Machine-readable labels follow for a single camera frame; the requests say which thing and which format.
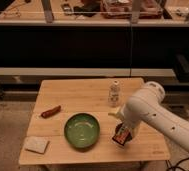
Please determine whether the metal shelf rack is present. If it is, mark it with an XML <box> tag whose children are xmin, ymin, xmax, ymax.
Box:
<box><xmin>0</xmin><ymin>0</ymin><xmax>189</xmax><ymax>83</ymax></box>

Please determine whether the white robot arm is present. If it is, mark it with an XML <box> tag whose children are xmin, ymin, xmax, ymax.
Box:
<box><xmin>110</xmin><ymin>81</ymin><xmax>189</xmax><ymax>153</ymax></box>

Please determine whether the red tray on shelf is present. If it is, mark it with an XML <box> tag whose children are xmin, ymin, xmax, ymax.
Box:
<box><xmin>100</xmin><ymin>0</ymin><xmax>163</xmax><ymax>19</ymax></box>

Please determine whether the brown sausage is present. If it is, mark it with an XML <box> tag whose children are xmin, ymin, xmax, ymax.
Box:
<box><xmin>40</xmin><ymin>105</ymin><xmax>61</xmax><ymax>119</ymax></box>

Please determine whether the white sponge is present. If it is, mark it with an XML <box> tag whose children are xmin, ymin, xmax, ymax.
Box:
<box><xmin>24</xmin><ymin>137</ymin><xmax>49</xmax><ymax>154</ymax></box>

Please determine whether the wooden table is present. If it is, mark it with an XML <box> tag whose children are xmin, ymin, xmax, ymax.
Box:
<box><xmin>19</xmin><ymin>79</ymin><xmax>170</xmax><ymax>171</ymax></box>

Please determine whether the green bowl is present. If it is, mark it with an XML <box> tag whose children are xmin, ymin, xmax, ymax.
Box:
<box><xmin>64</xmin><ymin>113</ymin><xmax>100</xmax><ymax>149</ymax></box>

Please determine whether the clear plastic bottle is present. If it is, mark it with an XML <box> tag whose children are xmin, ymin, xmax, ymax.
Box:
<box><xmin>108</xmin><ymin>80</ymin><xmax>120</xmax><ymax>107</ymax></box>

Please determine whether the orange snack box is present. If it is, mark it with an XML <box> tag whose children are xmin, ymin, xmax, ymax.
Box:
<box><xmin>112</xmin><ymin>129</ymin><xmax>131</xmax><ymax>145</ymax></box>

